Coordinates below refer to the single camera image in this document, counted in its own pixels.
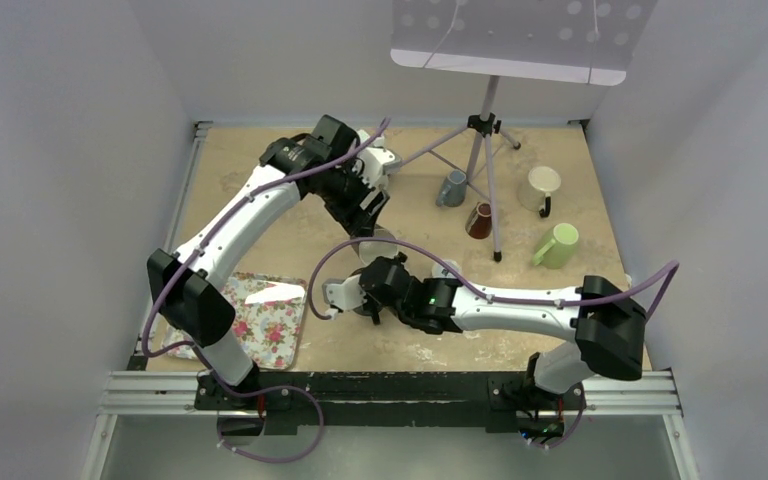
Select aluminium frame rail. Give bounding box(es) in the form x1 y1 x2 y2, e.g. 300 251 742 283
79 121 214 479

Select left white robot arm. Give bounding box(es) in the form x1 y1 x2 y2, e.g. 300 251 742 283
146 129 399 409

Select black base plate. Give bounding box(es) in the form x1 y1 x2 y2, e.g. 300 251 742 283
194 371 586 440

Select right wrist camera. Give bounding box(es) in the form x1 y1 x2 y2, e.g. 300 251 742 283
322 274 365 320

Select cream mug black handle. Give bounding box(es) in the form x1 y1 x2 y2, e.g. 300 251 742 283
517 166 562 218

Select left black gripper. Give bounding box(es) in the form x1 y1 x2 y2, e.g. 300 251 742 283
312 159 389 239

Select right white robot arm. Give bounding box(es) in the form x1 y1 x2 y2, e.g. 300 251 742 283
350 257 647 407

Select purple tripod stand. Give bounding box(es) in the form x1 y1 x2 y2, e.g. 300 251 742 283
397 75 522 263

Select brown striped mug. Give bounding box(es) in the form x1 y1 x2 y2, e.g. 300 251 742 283
465 202 492 240

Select light grey footed mug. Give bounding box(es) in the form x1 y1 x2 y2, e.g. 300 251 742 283
430 259 462 280

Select white metronome-shaped object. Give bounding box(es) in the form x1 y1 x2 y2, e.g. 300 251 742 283
356 129 377 148

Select floral tray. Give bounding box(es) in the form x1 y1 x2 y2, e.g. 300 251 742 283
160 271 310 371

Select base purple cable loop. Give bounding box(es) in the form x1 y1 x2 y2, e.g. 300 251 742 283
215 385 325 465

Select dark blue mug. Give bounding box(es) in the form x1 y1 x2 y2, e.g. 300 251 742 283
349 291 384 326

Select green mug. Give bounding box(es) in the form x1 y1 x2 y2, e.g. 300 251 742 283
531 223 580 269

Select blue-grey mug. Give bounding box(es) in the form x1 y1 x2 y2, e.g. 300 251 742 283
435 170 468 208

